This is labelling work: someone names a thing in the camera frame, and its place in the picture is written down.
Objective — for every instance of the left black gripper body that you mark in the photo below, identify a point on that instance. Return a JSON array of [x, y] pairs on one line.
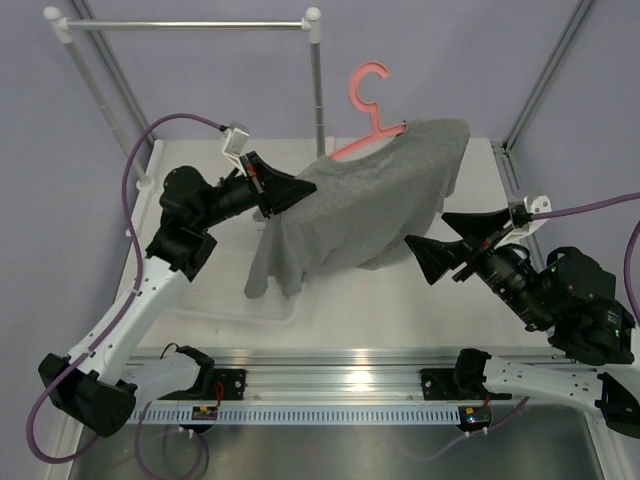
[[254, 179]]

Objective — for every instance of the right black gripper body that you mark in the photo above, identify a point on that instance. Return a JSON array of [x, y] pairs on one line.
[[479, 248]]

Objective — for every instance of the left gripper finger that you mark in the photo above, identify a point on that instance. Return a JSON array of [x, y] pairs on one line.
[[265, 175], [285, 193]]

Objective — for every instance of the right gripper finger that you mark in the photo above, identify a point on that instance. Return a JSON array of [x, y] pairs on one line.
[[479, 225], [435, 257]]

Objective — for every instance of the grey t shirt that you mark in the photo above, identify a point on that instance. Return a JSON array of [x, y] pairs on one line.
[[362, 209]]

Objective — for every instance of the pink plastic hanger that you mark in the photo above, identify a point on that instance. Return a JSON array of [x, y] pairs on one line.
[[377, 131]]

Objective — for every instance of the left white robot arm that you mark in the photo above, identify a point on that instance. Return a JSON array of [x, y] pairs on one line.
[[89, 383]]

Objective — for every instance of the white plastic basket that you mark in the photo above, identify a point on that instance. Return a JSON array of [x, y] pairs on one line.
[[217, 292]]

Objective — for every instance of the white clothes rack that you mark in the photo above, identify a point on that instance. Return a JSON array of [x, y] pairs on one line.
[[63, 27]]

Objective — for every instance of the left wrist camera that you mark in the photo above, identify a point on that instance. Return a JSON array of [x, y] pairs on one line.
[[235, 136]]

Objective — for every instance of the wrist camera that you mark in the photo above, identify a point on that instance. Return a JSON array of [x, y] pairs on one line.
[[235, 136], [523, 211]]

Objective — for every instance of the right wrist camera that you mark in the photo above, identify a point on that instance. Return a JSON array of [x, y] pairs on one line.
[[523, 211]]

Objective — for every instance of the aluminium mounting rail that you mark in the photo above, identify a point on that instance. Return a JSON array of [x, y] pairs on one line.
[[332, 376]]

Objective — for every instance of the left aluminium frame post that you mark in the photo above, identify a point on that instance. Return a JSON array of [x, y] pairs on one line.
[[110, 64]]

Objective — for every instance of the aluminium frame post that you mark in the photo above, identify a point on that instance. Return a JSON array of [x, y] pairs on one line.
[[110, 64], [552, 66]]

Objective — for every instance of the white slotted cable duct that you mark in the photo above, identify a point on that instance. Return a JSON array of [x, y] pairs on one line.
[[298, 415]]

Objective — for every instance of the right aluminium frame post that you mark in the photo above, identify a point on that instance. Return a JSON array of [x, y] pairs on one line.
[[552, 66]]

